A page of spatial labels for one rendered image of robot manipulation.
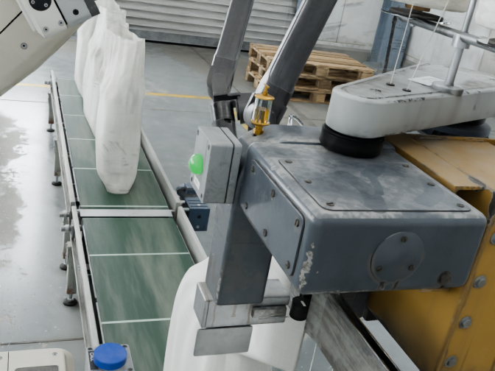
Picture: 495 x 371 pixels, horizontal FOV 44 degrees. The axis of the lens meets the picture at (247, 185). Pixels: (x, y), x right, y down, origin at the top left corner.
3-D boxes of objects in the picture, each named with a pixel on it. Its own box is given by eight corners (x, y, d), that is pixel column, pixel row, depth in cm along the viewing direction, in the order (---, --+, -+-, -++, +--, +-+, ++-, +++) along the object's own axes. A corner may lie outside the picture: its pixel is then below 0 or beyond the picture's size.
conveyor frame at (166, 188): (49, 88, 452) (50, 70, 447) (115, 93, 470) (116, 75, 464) (69, 235, 260) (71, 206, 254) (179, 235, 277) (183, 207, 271)
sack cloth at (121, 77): (89, 156, 318) (99, 16, 290) (130, 158, 325) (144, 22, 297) (95, 195, 277) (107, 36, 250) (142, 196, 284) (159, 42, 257)
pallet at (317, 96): (244, 78, 712) (246, 66, 707) (336, 87, 751) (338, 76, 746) (265, 99, 641) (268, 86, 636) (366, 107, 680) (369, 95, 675)
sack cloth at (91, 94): (78, 112, 381) (85, -7, 353) (113, 114, 389) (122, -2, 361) (86, 138, 341) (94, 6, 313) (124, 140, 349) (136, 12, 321)
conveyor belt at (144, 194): (56, 87, 454) (57, 75, 450) (109, 91, 468) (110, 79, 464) (79, 228, 265) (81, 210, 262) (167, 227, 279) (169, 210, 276)
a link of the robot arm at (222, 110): (209, 108, 151) (208, 98, 146) (237, 105, 152) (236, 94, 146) (213, 134, 149) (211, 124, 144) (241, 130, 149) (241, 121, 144)
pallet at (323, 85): (246, 67, 706) (248, 54, 700) (338, 75, 749) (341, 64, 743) (272, 87, 634) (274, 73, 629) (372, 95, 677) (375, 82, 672)
